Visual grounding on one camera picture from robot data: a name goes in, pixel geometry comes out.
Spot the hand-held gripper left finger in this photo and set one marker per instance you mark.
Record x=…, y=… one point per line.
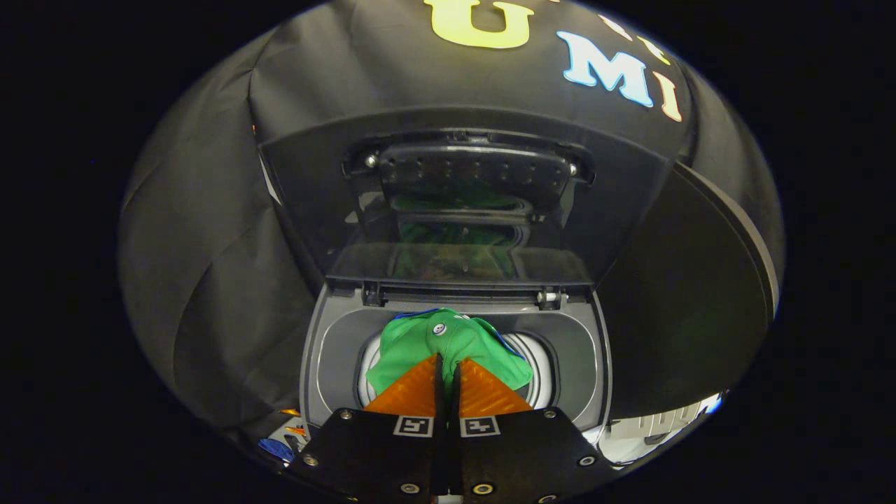
x=392, y=455

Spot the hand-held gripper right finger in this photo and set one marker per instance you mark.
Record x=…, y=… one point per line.
x=511, y=455

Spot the green polo shirt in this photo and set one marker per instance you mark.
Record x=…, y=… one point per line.
x=448, y=343

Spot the dark washing machine lid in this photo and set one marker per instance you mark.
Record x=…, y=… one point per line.
x=308, y=189

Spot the beige cabinet with dark top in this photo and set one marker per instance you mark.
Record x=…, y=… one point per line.
x=686, y=301

